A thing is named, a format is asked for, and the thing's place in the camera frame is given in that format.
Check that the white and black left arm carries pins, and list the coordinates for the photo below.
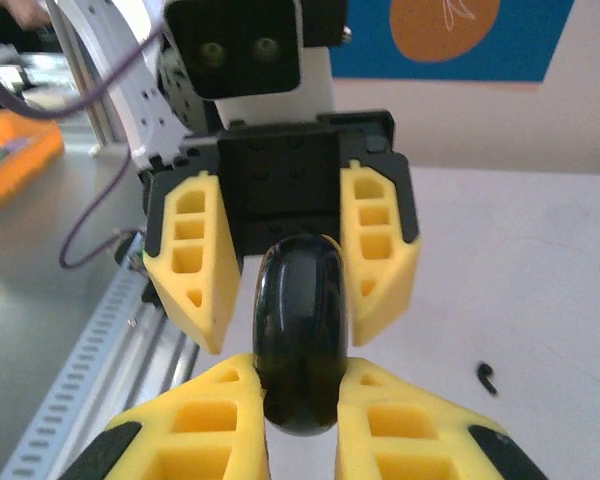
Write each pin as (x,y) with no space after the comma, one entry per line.
(130,90)

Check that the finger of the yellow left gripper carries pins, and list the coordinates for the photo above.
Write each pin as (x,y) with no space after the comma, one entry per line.
(385,300)
(212,310)

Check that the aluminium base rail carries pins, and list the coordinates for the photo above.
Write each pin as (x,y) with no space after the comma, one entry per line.
(155,360)

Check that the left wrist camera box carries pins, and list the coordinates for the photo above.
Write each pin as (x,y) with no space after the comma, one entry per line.
(230,50)

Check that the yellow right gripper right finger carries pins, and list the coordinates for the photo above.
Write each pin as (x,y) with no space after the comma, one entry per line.
(405,430)

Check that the orange plastic tray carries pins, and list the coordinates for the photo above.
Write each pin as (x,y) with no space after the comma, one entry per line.
(25,175)

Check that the person's hand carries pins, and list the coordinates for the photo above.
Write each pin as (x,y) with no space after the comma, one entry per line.
(27,12)

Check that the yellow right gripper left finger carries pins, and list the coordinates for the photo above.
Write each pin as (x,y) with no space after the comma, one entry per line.
(205,425)

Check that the black earbud charging case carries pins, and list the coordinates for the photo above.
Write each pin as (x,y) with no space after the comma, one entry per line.
(300,325)

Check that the lilac rounded item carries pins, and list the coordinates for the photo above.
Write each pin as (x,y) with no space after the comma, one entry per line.
(16,146)

